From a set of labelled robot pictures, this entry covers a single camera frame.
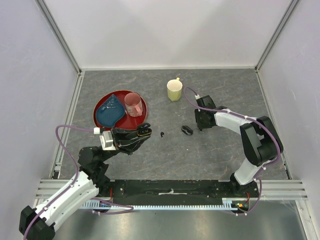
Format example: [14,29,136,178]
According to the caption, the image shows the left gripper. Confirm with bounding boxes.
[100,126,151,163]

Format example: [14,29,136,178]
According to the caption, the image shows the black charging case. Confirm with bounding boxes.
[136,122,152,137]
[181,125,194,136]

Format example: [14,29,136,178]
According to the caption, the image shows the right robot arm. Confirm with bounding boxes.
[195,94,283,197]

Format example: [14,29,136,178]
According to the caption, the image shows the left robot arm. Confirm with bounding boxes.
[18,123,152,240]

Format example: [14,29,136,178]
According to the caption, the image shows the red round tray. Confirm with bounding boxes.
[93,90,148,130]

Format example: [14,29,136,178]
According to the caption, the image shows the blue teardrop plate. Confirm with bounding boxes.
[95,94,125,128]

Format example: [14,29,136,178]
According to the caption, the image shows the pink glass mug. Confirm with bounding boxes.
[124,92,143,117]

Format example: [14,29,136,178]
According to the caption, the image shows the yellow ceramic mug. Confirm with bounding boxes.
[166,77,183,102]

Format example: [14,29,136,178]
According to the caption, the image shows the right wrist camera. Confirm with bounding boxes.
[195,95,216,109]

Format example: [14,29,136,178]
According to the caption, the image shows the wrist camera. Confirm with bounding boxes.
[99,130,116,151]
[195,95,216,109]

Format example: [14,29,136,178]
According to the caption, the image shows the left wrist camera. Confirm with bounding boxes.
[99,130,116,151]

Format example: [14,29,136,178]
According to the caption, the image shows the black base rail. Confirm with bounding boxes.
[107,178,241,206]

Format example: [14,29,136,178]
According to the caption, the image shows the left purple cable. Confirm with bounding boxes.
[23,124,100,240]

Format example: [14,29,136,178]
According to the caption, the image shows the purple cable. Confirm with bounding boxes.
[183,86,280,180]
[23,124,100,240]

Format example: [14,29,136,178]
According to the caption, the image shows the slotted cable duct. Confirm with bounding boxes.
[80,198,250,212]

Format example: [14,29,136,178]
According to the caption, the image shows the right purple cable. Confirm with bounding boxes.
[183,86,280,180]

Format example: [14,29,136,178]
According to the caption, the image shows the left aluminium frame post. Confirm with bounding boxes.
[35,0,82,75]

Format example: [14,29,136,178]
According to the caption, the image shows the aluminium frame post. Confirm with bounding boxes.
[35,0,82,75]
[254,0,300,73]

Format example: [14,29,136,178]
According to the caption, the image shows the right aluminium frame post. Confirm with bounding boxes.
[254,0,300,73]

